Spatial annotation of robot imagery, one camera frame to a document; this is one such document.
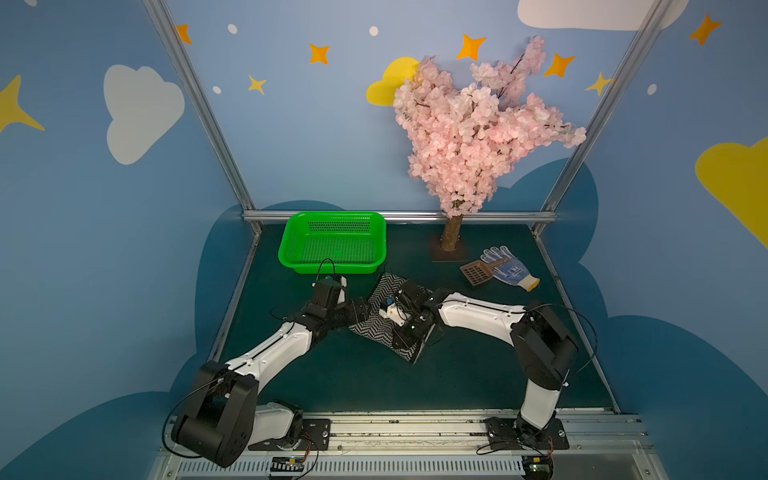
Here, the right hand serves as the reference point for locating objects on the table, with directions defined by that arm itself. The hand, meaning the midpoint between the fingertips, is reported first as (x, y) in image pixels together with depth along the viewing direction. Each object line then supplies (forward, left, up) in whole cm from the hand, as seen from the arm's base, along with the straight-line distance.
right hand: (399, 340), depth 87 cm
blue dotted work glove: (+30, -41, -4) cm, 51 cm away
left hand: (+8, +12, +6) cm, 15 cm away
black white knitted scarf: (+3, +8, +2) cm, 9 cm away
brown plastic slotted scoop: (+30, -28, -4) cm, 41 cm away
